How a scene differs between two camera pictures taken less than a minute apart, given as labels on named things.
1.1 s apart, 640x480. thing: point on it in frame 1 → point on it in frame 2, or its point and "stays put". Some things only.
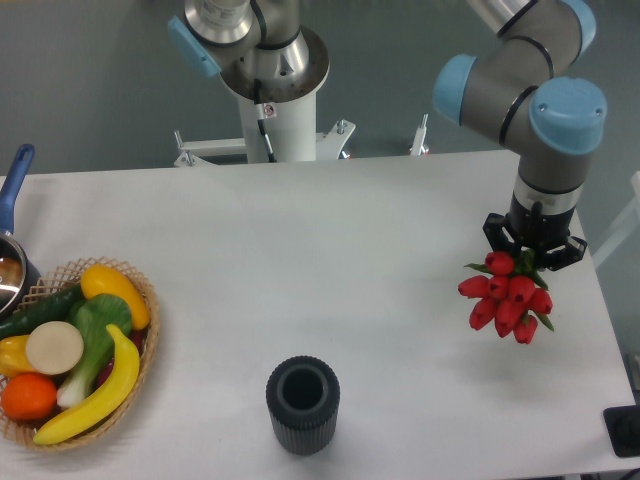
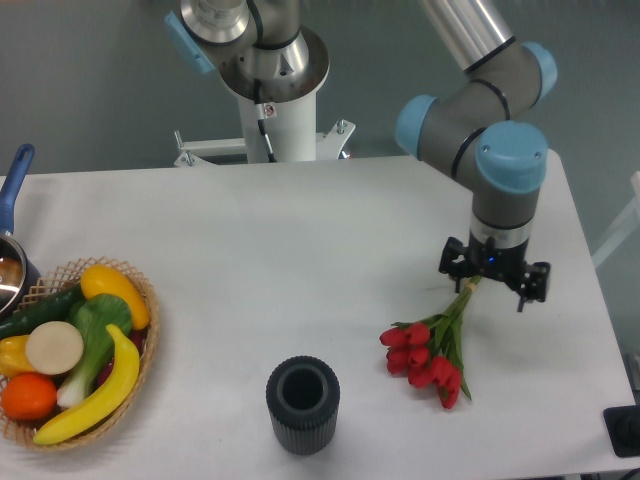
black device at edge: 623,427 stays put
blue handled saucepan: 17,275 stays put
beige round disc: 54,347 stays put
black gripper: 535,230 → 506,262
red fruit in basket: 138,338 stays put
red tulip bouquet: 511,295 → 430,352
